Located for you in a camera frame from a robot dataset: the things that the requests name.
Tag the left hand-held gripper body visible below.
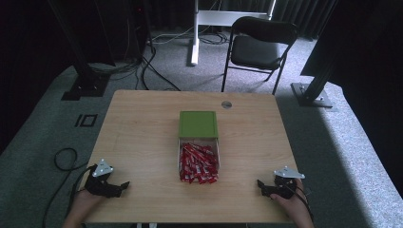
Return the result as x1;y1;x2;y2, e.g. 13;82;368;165
83;158;116;200

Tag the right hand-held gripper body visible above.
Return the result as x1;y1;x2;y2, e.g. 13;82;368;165
268;165;306;200

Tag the person's left hand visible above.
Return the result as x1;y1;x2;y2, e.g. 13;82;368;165
65;188;107;228

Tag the person's right hand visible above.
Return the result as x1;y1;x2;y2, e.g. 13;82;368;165
269;178;316;228

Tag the clear box of red packets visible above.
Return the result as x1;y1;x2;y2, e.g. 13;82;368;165
176;136;221;182

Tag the pile of red packets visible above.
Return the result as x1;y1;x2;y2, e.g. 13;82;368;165
179;142;220;185

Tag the green box lid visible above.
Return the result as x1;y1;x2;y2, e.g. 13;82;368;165
178;110;220;140

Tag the black metal stand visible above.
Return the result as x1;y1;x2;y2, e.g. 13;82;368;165
290;0;341;109
47;0;110;102

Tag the black folding chair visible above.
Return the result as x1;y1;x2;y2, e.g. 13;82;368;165
221;15;299;96

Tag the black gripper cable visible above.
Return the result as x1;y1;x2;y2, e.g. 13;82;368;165
42;147;98;228
284;181;316;222

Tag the bundle of floor cables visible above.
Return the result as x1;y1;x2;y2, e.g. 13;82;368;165
88;18;231;93

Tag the white desk frame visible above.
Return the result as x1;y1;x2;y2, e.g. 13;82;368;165
189;0;278;67

